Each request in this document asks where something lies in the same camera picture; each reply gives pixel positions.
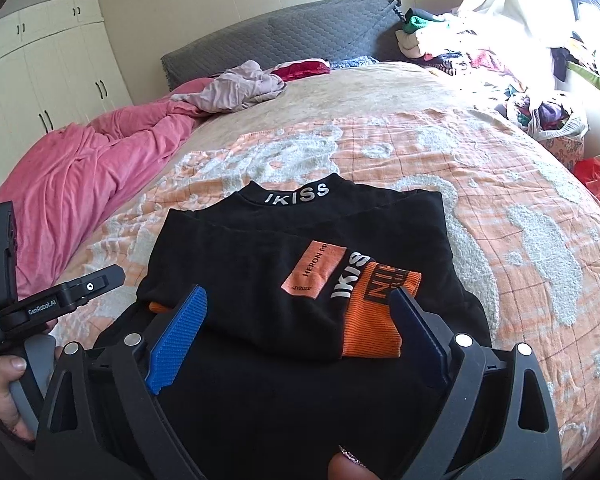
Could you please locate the red cloth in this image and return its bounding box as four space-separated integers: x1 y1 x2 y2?
275 59 332 83

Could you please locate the person's left hand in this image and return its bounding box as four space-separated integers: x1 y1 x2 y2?
0 327 58 442

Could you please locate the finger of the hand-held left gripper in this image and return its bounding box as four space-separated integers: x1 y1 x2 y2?
0 201 20 313
71 264 127 308

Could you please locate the person's right hand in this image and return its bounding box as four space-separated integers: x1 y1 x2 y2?
327 447 382 480

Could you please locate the black sweater with orange cuffs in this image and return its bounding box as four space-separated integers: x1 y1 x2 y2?
92 172 492 480

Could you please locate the floral bag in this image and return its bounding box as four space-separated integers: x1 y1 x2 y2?
549 135 587 172

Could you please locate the orange patterned quilt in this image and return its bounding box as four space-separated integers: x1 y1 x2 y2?
45 60 600 476

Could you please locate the blue patterned cloth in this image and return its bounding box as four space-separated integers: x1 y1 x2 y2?
330 55 379 69

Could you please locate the pale mauve garment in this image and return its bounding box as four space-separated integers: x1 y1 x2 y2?
200 60 289 114

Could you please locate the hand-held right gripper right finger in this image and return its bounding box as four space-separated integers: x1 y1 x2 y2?
389 289 565 480

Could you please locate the cream wardrobe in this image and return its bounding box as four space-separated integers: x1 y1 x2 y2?
0 0 134 207

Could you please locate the green strip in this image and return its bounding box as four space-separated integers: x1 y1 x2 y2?
566 60 600 103

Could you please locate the white bag of clothes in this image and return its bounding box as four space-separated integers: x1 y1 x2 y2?
499 91 590 142

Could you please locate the pink blanket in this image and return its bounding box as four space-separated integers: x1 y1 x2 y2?
0 77 217 313

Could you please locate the dark hanging garment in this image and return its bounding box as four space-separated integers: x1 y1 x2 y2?
550 32 597 82

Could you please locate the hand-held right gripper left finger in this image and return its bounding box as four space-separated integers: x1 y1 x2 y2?
34 284 209 480

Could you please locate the grey quilted headboard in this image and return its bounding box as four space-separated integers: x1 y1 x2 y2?
160 0 407 95

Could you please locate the pile of mixed clothes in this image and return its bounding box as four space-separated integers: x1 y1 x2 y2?
396 7 527 82

